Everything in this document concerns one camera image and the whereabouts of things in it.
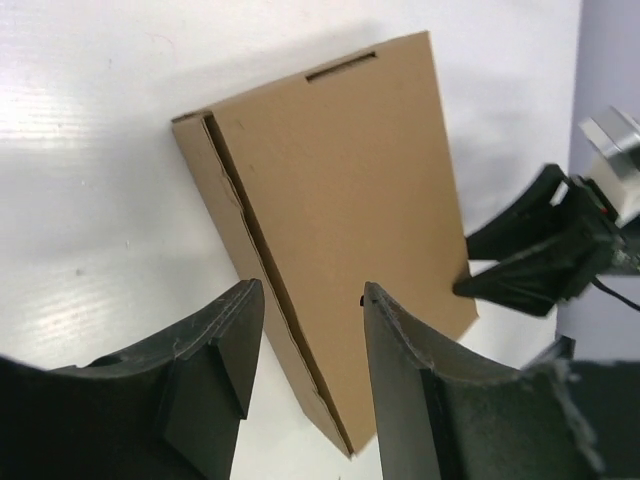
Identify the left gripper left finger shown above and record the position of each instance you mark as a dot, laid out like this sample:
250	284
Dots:
166	407

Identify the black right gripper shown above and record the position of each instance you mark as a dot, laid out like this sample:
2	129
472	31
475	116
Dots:
594	242

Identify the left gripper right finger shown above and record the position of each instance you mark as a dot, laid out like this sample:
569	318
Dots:
445	412

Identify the brown cardboard box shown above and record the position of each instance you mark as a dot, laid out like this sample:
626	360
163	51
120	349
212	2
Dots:
321	182

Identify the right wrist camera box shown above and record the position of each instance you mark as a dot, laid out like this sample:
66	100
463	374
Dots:
614	135

